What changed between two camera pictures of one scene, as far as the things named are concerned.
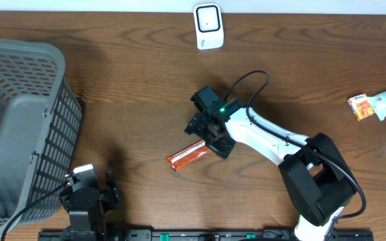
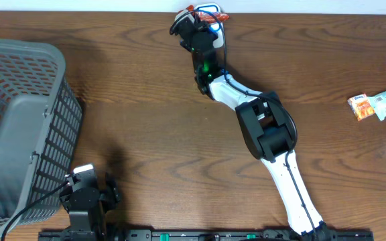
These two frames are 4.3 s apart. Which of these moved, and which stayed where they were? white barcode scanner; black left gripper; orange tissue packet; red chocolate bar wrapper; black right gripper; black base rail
Moved: black right gripper; red chocolate bar wrapper
Stayed: black left gripper; orange tissue packet; white barcode scanner; black base rail
